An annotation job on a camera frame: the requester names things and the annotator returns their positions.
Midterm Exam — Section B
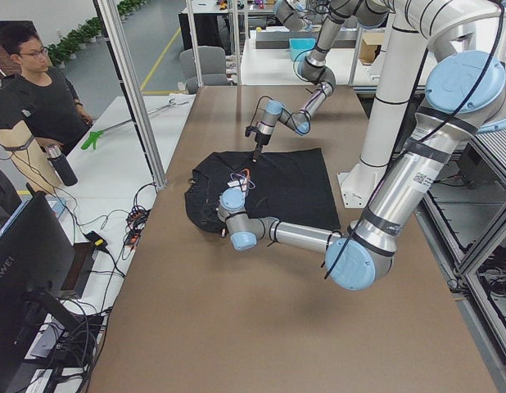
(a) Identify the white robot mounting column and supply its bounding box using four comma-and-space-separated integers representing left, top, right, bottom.
340, 10, 426, 208

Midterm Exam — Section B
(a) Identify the cyan plastic bin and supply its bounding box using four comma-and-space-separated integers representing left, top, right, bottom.
289, 38, 316, 61

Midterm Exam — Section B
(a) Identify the black Huawei monitor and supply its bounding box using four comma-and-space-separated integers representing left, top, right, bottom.
0, 192, 75, 392

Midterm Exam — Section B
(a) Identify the green grabber tool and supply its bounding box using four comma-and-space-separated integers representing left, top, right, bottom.
80, 130, 104, 151

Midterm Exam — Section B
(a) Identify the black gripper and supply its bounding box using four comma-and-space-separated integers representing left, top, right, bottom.
252, 139, 268, 162

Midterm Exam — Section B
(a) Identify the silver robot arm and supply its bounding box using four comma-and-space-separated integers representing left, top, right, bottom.
217, 1, 506, 291
245, 0, 389, 161

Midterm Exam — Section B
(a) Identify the metal grabber tool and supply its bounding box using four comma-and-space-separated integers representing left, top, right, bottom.
100, 98, 188, 133

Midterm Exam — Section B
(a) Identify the black printed t-shirt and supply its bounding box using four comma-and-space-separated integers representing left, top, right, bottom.
184, 148, 341, 233

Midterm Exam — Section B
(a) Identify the black water bottle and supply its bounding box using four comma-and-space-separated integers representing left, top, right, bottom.
45, 144, 78, 187

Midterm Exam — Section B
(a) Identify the grey office chair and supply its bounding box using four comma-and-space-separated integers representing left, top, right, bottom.
179, 46, 229, 94

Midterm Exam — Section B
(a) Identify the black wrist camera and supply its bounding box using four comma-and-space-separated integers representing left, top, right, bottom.
245, 125, 259, 138

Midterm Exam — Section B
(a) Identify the aluminium frame post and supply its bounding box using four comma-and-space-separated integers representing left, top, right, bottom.
93, 0, 167, 190

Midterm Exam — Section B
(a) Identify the seated man in black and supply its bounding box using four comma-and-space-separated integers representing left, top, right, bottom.
1, 24, 93, 155

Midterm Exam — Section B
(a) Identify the black power adapter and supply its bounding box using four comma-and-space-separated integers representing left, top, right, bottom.
84, 231, 108, 252

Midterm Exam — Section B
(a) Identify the orange grey power strip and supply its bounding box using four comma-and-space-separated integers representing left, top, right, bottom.
126, 205, 151, 230

